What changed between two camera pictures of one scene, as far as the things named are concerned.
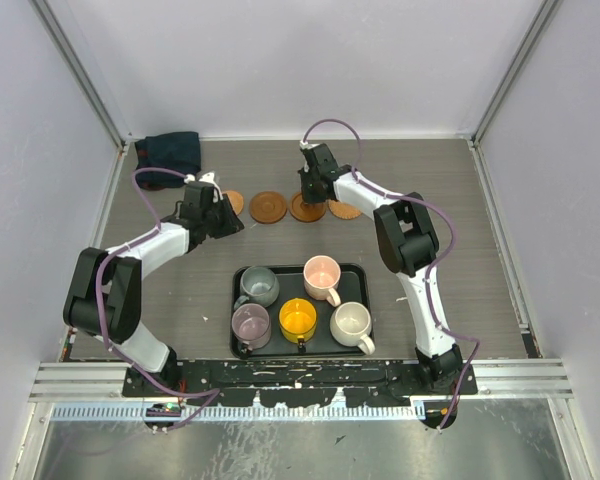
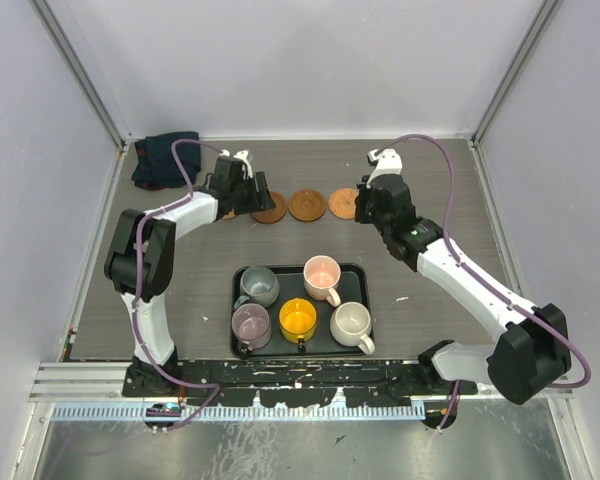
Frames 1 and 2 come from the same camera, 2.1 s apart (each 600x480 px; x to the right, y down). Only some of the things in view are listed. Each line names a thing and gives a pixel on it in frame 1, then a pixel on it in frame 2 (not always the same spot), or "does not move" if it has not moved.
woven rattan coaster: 343,210 does not move
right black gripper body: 309,193 → 365,213
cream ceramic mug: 349,323 does not move
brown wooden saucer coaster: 306,212 does not move
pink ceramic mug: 321,277 does not move
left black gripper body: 219,220 → 246,187
